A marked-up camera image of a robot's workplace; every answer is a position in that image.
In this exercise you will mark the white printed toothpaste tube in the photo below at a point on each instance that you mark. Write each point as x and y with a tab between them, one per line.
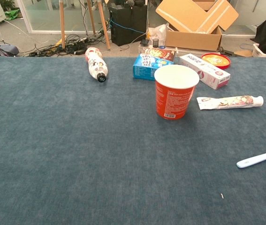
229	102

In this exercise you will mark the light blue toothbrush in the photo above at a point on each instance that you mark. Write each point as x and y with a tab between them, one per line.
252	160

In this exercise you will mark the white toothpaste carton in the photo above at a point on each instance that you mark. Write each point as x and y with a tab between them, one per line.
207	70

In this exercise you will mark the red paper cup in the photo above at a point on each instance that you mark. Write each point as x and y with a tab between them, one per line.
172	103

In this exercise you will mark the blue biscuit box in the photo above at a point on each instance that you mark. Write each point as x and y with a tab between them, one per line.
144	68

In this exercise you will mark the white red plastic bottle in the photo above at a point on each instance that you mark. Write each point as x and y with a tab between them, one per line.
95	63

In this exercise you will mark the brown pizza print box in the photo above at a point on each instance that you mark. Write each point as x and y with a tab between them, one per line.
161	54

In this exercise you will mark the blue table mat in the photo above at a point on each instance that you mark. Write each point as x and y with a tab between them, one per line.
76	152

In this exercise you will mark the small black device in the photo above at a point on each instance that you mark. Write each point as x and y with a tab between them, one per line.
144	42

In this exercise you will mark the black mesh pen cup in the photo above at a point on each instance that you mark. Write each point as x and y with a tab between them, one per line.
155	43

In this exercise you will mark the white plastic bag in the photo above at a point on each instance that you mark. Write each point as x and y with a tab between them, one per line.
157	32

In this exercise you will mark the black computer tower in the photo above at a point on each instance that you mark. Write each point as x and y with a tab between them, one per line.
128	25

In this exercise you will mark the wooden easel leg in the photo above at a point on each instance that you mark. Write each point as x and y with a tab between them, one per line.
104	25
91	16
62	23

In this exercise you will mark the brown cardboard box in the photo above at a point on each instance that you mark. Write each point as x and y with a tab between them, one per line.
193	39

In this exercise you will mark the red round lid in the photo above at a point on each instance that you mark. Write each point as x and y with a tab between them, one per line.
217	59

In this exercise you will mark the green cloth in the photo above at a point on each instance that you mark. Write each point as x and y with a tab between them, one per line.
12	14

